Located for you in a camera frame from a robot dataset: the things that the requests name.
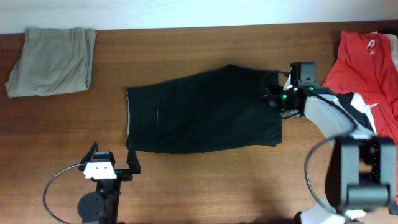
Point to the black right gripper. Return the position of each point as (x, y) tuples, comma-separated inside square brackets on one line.
[(273, 99)]

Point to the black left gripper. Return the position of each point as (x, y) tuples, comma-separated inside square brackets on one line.
[(127, 173)]

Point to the black shorts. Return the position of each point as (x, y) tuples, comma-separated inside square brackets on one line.
[(211, 111)]

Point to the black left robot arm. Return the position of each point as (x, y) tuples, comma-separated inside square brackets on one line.
[(101, 206)]

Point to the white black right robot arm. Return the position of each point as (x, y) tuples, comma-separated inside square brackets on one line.
[(362, 171)]

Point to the red shirt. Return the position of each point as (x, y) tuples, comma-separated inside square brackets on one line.
[(365, 66)]

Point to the folded khaki shorts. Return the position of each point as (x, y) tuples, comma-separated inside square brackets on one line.
[(53, 62)]

